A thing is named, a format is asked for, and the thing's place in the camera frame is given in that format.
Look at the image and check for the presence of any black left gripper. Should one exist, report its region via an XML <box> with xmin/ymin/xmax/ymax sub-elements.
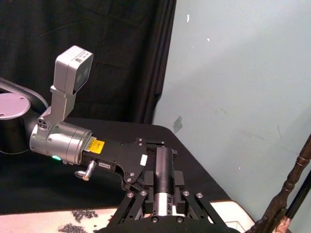
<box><xmin>82</xmin><ymin>136</ymin><xmax>217</xmax><ymax>218</ymax></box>

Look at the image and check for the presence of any thin black pole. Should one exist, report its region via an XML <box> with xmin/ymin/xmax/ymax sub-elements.
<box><xmin>285</xmin><ymin>167</ymin><xmax>311</xmax><ymax>219</ymax></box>

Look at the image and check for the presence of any black cloth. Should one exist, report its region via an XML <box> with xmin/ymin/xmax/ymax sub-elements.
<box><xmin>0</xmin><ymin>0</ymin><xmax>228</xmax><ymax>209</ymax></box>

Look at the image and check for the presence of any dark cable with silver plug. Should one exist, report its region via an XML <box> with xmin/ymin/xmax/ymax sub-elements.
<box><xmin>74</xmin><ymin>160</ymin><xmax>97</xmax><ymax>182</ymax></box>

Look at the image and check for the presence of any brown turned wooden post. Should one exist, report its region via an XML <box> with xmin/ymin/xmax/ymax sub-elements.
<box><xmin>254</xmin><ymin>133</ymin><xmax>311</xmax><ymax>233</ymax></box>

